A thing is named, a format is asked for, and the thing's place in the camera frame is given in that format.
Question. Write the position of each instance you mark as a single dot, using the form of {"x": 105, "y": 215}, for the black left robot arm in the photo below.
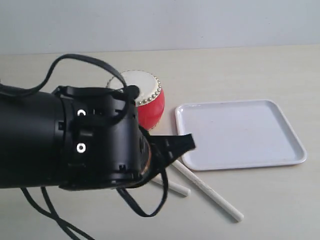
{"x": 32, "y": 141}

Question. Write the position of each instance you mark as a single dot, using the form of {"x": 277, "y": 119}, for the white drumstick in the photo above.
{"x": 175, "y": 187}
{"x": 212, "y": 194}

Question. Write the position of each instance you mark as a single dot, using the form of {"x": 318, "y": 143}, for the white plastic tray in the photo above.
{"x": 238, "y": 135}

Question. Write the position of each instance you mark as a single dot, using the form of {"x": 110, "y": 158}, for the red small drum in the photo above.
{"x": 147, "y": 92}

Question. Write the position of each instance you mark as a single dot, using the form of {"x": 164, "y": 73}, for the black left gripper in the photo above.
{"x": 104, "y": 146}

